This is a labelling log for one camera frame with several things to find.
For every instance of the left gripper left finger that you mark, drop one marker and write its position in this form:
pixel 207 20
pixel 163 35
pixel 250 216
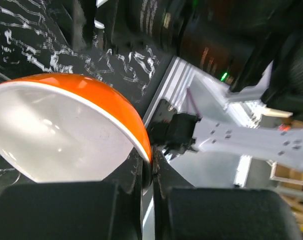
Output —
pixel 108 209

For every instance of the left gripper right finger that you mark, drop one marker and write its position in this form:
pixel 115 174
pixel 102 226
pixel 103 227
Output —
pixel 182 211

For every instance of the orange white bowl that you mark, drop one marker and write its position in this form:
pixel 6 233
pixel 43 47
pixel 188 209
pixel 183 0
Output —
pixel 62 127

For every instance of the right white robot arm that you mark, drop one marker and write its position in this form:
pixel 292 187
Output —
pixel 234 42

